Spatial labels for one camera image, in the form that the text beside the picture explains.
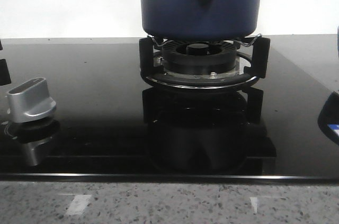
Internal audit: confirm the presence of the blue cooking pot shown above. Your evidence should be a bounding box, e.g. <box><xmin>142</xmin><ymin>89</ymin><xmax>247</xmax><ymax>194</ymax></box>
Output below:
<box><xmin>141</xmin><ymin>0</ymin><xmax>260</xmax><ymax>41</ymax></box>

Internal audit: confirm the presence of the blue ribbed bowl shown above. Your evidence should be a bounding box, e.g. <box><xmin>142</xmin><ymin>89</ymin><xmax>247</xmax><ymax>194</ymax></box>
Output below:
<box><xmin>337</xmin><ymin>26</ymin><xmax>339</xmax><ymax>56</ymax></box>

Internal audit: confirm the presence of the black pot support grate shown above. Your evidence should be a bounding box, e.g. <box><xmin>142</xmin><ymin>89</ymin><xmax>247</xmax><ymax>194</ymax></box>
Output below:
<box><xmin>139</xmin><ymin>34</ymin><xmax>270</xmax><ymax>92</ymax></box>

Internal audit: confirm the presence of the black gas burner head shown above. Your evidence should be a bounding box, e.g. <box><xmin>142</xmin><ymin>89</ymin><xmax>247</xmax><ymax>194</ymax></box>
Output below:
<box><xmin>154</xmin><ymin>41</ymin><xmax>238</xmax><ymax>79</ymax></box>

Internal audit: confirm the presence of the black glass cooktop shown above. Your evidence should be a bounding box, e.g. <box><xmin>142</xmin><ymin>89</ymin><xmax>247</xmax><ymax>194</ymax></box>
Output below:
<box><xmin>1</xmin><ymin>34</ymin><xmax>338</xmax><ymax>183</ymax></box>

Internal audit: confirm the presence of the silver stove control knob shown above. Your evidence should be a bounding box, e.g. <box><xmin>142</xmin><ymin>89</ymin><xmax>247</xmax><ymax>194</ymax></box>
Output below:
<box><xmin>6</xmin><ymin>77</ymin><xmax>56</xmax><ymax>123</ymax></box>

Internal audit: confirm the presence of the black left burner grate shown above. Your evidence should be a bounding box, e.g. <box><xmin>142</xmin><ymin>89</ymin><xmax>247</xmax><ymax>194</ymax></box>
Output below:
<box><xmin>0</xmin><ymin>37</ymin><xmax>12</xmax><ymax>86</ymax></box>

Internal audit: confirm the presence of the blue label sticker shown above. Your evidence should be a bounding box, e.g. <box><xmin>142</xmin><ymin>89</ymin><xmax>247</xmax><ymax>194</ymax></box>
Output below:
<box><xmin>327</xmin><ymin>124</ymin><xmax>339</xmax><ymax>137</ymax></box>

